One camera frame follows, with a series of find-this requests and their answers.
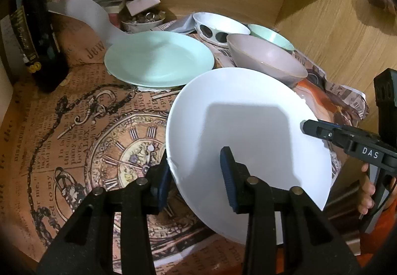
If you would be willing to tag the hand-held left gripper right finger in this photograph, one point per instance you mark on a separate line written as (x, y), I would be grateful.
(228, 177)

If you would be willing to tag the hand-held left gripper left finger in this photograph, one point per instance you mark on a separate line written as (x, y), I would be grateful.
(164, 183)

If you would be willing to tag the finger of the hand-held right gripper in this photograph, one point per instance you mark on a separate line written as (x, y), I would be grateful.
(322, 132)

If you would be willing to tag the white plate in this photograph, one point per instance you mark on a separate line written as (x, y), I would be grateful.
(248, 113)

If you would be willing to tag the mint green bowl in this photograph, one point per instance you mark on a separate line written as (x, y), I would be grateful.
(273, 38)

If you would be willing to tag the person's right hand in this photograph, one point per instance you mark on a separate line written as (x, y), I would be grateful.
(367, 189)

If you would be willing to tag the pale pink bowl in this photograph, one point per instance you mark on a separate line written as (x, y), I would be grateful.
(266, 58)

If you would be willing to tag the vintage newspaper print table cover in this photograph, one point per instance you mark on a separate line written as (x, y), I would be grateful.
(77, 126)

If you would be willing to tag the mint green plate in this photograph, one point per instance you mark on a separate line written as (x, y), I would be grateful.
(158, 58)

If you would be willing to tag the white bowl with dark dots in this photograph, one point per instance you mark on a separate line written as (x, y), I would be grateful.
(217, 22)

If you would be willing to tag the small bowl of trinkets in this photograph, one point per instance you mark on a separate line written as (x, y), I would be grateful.
(141, 21)

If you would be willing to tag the small white box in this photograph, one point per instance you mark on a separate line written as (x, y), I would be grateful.
(143, 3)

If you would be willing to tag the white paper sheet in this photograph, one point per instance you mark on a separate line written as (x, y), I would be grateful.
(86, 13)

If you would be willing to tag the dark wine bottle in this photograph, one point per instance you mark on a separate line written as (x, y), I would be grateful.
(34, 33)

